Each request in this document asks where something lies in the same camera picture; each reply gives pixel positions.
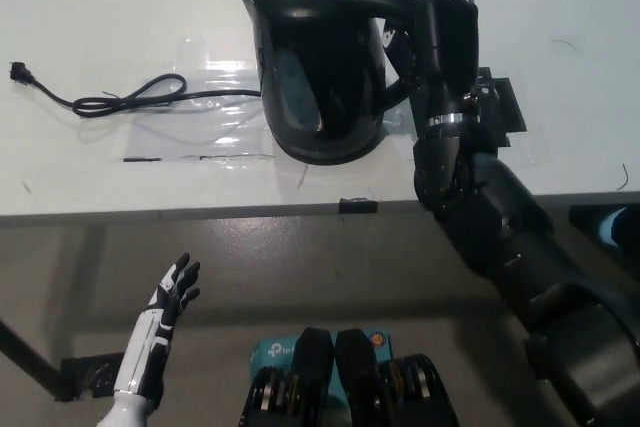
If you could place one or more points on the white and black right hand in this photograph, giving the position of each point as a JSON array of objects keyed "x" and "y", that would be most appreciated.
[{"x": 450, "y": 47}]

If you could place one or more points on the white and black left hand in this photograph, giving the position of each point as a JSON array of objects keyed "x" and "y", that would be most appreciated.
[{"x": 160, "y": 327}]

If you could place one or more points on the black electric kettle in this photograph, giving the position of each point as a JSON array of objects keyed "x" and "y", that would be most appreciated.
[{"x": 310, "y": 37}]

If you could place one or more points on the round black kettle base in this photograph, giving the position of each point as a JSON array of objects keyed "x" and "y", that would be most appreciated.
[{"x": 330, "y": 159}]

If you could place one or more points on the black tape square patch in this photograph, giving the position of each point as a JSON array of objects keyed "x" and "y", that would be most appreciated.
[{"x": 505, "y": 102}]

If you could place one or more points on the teal tp-link box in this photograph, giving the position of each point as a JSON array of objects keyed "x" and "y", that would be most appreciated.
[{"x": 272, "y": 354}]

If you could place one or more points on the black table leg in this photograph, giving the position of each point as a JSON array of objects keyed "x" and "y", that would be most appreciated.
[{"x": 27, "y": 359}]

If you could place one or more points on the thin black tape strip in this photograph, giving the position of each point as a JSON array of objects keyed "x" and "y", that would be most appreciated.
[{"x": 142, "y": 159}]

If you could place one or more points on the small black tape piece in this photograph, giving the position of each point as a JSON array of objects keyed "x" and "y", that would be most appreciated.
[{"x": 357, "y": 205}]

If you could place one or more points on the black robot feet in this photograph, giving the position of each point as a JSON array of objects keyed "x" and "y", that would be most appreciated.
[{"x": 355, "y": 372}]

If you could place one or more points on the clear plastic film sheet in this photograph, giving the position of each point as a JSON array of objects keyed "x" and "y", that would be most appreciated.
[{"x": 220, "y": 79}]

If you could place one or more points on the black and blue object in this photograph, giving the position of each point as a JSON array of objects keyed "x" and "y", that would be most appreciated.
[{"x": 615, "y": 227}]

